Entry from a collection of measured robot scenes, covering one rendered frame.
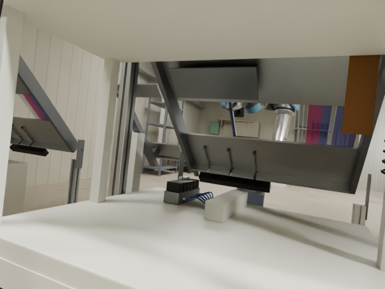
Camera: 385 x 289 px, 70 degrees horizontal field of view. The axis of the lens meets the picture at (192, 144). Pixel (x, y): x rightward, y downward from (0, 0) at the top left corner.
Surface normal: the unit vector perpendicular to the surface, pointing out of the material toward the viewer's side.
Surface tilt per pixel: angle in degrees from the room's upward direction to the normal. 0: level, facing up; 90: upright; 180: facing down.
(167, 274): 0
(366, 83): 90
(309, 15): 180
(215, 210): 90
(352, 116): 90
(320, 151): 137
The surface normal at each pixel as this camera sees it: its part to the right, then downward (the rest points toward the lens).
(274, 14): -0.11, 0.99
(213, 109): -0.29, -0.04
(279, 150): -0.35, 0.69
